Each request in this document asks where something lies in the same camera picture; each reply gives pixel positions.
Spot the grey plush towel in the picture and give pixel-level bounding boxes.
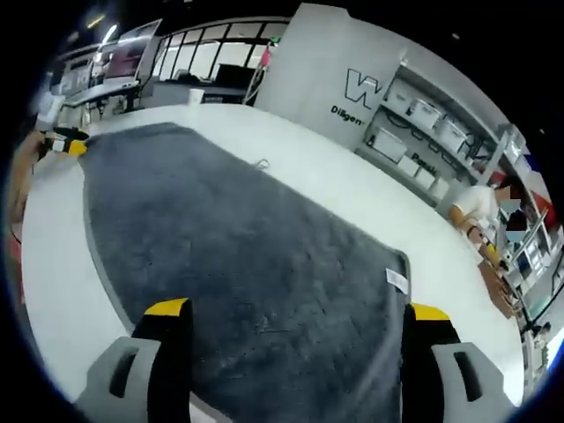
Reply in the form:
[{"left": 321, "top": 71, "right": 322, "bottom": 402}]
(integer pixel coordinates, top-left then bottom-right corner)
[{"left": 81, "top": 122, "right": 413, "bottom": 423}]

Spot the black flat monitor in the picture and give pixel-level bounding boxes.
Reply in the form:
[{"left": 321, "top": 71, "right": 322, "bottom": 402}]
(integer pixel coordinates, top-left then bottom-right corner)
[{"left": 217, "top": 63, "right": 255, "bottom": 87}]

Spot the white side desk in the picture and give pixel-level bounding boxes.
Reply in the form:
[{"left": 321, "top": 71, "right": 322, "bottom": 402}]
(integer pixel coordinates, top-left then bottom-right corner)
[{"left": 61, "top": 81, "right": 145, "bottom": 118}]

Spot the large tilted monitor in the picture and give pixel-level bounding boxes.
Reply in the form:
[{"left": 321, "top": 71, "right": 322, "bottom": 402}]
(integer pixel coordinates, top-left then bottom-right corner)
[{"left": 105, "top": 19, "right": 164, "bottom": 87}]

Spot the wooden tray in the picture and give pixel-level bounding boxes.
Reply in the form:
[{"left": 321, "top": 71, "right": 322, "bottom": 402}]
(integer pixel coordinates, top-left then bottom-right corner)
[{"left": 478, "top": 259, "right": 519, "bottom": 318}]

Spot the dark low counter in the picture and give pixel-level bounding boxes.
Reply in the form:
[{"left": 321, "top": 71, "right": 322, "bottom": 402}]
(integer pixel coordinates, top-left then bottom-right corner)
[{"left": 145, "top": 78, "right": 248, "bottom": 109}]

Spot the grey metal shelf unit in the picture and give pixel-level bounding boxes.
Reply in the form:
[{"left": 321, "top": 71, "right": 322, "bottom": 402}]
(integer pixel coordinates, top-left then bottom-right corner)
[{"left": 354, "top": 56, "right": 564, "bottom": 336}]

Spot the group of white storage bins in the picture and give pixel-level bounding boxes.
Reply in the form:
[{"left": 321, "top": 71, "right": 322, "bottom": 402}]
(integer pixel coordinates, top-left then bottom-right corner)
[{"left": 365, "top": 81, "right": 556, "bottom": 283}]

